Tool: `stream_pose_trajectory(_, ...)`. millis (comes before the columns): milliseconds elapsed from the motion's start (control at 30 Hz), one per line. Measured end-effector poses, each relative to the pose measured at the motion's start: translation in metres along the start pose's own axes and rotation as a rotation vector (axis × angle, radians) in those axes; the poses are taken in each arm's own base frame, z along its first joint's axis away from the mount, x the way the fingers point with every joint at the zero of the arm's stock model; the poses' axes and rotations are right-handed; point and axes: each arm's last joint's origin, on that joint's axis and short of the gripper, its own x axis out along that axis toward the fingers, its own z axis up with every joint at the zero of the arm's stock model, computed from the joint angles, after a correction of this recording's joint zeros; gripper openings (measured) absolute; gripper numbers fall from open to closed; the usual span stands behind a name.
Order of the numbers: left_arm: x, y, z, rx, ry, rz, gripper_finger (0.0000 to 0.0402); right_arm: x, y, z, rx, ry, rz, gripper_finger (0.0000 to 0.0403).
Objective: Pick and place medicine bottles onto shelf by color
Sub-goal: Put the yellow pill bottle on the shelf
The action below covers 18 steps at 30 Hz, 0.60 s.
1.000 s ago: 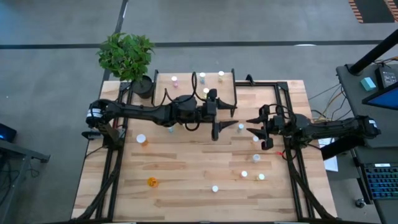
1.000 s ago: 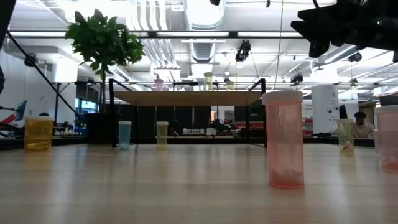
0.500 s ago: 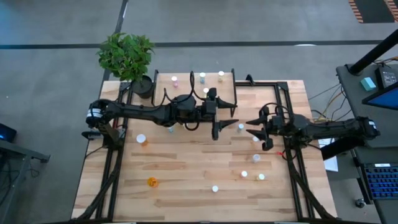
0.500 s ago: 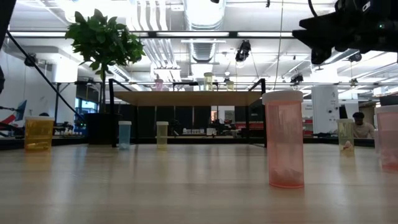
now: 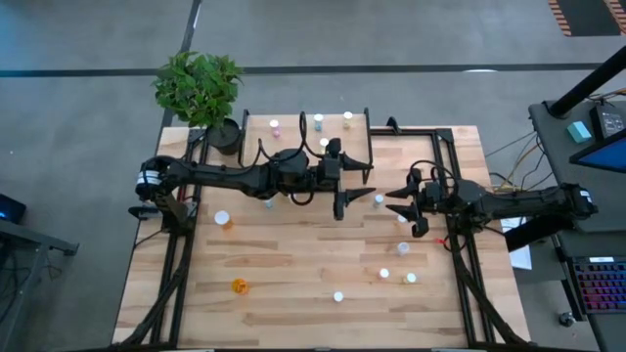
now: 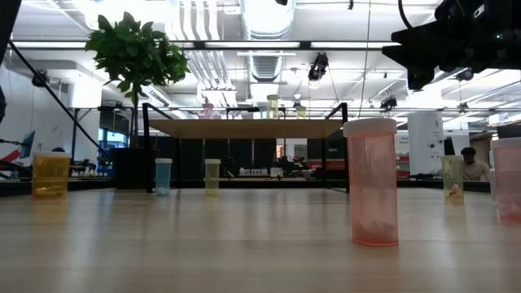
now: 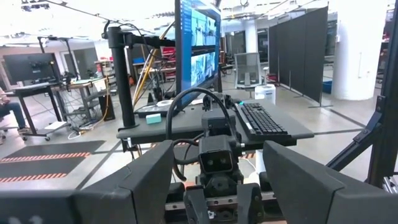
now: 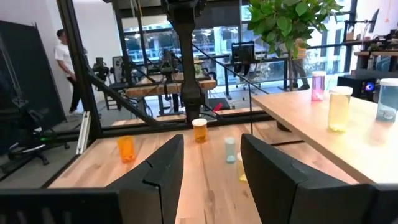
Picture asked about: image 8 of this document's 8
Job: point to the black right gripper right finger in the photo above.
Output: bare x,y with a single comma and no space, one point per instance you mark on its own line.
280,186

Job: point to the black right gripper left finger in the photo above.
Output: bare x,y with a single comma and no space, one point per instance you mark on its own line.
161,180

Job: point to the yellow medicine bottle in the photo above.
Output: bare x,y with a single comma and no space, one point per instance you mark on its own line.
240,170

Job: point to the orange capless medicine bottle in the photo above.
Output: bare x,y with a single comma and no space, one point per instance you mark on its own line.
126,148

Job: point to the blue medicine bottle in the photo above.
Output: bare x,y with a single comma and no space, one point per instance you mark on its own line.
387,99
230,150

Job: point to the amber medicine bottle white cap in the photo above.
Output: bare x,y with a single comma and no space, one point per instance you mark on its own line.
199,130

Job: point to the pale green medicine bottle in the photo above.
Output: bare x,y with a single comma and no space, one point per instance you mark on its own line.
339,109

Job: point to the pink medicine bottle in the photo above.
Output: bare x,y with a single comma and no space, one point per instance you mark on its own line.
318,85

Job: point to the black monitor on arm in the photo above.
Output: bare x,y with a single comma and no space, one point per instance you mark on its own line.
374,20

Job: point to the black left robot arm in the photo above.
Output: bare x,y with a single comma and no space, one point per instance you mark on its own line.
185,62

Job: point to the wooden workbench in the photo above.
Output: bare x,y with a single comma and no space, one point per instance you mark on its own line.
149,90

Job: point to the silver aluminium bar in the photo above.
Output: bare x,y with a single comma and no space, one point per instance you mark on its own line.
83,133

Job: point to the small red object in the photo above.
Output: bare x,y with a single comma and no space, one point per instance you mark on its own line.
217,107

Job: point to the person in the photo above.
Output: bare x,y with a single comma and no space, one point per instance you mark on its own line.
301,67
63,56

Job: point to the black computer with blue light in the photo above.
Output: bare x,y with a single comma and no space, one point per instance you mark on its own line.
351,85

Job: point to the black office chair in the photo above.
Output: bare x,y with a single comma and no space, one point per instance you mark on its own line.
31,137

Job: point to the black computer monitor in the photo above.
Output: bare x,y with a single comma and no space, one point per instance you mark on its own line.
243,53

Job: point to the green potted plant black pot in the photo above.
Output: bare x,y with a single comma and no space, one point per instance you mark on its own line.
280,21

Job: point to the black board panel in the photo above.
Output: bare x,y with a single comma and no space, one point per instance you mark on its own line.
28,77

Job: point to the black metal rig frame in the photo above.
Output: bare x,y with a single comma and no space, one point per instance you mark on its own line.
79,62

